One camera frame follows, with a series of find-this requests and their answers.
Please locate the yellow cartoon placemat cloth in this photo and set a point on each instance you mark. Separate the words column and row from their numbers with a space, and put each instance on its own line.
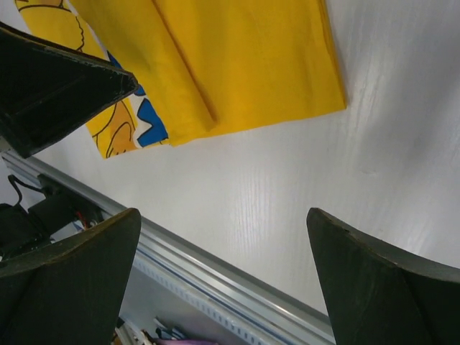
column 205, row 68

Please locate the aluminium mounting rail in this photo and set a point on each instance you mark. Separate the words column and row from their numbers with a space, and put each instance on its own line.
column 233, row 250

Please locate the slotted grey cable duct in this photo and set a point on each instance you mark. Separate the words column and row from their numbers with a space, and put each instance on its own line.
column 203, row 304

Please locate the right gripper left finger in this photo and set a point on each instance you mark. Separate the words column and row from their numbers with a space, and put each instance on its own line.
column 70, row 292

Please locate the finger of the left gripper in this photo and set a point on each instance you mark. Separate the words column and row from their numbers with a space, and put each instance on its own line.
column 48, row 90

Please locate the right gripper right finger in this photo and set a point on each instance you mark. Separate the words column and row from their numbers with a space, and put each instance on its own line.
column 377, row 293

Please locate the purple cloth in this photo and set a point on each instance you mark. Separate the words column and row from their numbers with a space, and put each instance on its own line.
column 159, row 341

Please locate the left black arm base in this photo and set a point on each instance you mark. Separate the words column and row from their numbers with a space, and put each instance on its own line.
column 25, row 230

